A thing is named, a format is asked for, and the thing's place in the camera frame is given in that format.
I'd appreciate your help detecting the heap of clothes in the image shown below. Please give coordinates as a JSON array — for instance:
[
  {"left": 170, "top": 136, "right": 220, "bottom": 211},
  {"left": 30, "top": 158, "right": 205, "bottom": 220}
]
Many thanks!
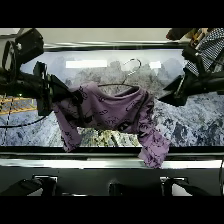
[{"left": 165, "top": 28, "right": 209, "bottom": 43}]

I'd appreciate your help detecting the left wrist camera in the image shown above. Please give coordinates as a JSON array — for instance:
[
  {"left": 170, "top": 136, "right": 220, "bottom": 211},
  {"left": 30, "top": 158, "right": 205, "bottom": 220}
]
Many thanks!
[{"left": 1, "top": 28, "right": 46, "bottom": 73}]

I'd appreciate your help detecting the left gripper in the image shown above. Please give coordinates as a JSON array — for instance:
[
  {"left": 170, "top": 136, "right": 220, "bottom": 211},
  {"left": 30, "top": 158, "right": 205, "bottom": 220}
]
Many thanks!
[{"left": 32, "top": 61, "right": 63, "bottom": 117}]

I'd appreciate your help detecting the purple printed long-sleeved shirt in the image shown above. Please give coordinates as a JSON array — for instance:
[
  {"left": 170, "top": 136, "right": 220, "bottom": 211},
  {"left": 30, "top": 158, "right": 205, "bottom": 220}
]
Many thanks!
[{"left": 51, "top": 81, "right": 172, "bottom": 170}]

